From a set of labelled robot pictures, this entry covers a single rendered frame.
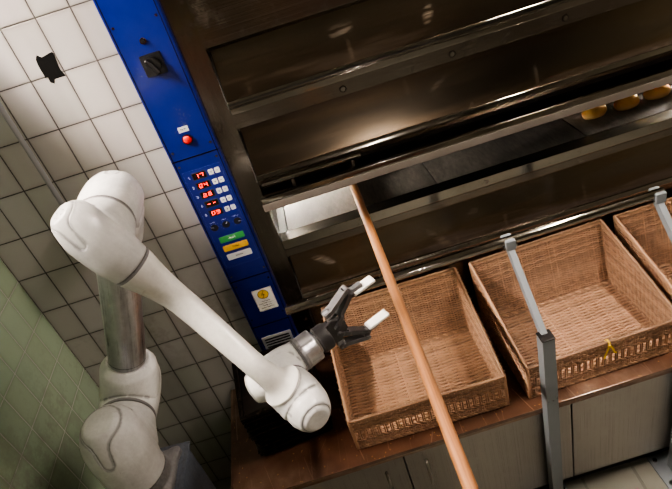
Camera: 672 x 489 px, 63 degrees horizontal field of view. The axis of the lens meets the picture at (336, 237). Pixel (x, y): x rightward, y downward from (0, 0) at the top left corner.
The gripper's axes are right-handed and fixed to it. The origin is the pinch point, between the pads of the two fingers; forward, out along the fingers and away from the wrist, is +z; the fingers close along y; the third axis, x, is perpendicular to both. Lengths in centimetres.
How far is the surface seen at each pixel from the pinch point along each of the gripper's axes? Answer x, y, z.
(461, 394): 4, 56, 13
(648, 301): 16, 67, 89
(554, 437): 23, 81, 31
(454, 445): 44.8, 3.5, -12.8
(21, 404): -59, 3, -102
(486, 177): -31, 14, 68
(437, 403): 34.5, 3.9, -8.7
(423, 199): -39, 13, 45
